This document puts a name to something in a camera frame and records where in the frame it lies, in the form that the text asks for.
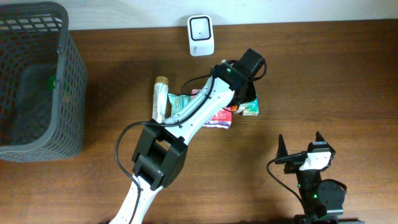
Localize green small tissue box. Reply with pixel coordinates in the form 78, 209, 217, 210
242, 99, 259, 116

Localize white tube with tan cap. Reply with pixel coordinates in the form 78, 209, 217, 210
152, 76, 169, 123

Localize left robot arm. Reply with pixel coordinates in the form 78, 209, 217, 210
111, 49, 267, 223

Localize dark grey plastic basket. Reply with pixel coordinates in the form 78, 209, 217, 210
1, 2, 88, 162

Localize teal wet wipes pack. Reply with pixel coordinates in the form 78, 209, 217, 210
168, 93, 191, 116

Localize pink purple tissue pack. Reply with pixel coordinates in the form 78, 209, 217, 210
203, 108, 232, 129

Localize orange small tissue box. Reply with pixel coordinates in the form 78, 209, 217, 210
223, 105, 246, 114

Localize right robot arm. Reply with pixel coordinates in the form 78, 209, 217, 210
271, 132, 362, 224

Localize green lid jar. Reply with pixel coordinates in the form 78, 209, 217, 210
47, 75, 57, 91

